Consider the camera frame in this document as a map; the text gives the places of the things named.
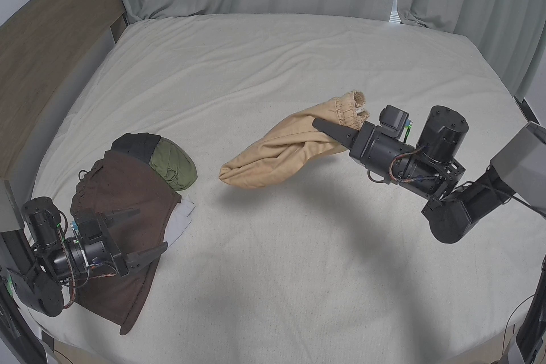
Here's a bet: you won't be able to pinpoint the brown garment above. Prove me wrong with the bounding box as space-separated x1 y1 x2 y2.
69 151 182 336

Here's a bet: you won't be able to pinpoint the black garment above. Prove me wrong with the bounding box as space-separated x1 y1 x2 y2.
110 133 162 167

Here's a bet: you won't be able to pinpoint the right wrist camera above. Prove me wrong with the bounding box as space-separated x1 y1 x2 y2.
379 106 412 139

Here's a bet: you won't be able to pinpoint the olive green garment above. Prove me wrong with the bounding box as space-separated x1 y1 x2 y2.
149 139 198 191

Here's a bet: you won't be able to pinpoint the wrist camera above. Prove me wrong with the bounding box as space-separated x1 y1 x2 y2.
72 211 104 245
379 106 412 139

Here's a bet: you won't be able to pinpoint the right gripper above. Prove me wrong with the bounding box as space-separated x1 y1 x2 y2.
313 118 417 185

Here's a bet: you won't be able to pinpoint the tan shorts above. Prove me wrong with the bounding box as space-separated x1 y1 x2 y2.
220 89 372 189

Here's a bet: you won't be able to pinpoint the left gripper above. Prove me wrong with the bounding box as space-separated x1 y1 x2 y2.
64 206 169 278

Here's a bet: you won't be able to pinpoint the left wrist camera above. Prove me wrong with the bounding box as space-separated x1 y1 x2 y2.
72 211 104 245

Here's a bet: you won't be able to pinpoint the white garment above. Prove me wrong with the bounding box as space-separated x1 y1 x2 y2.
163 200 197 249

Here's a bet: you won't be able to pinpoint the bed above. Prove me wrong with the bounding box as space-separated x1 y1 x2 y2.
0 0 546 364

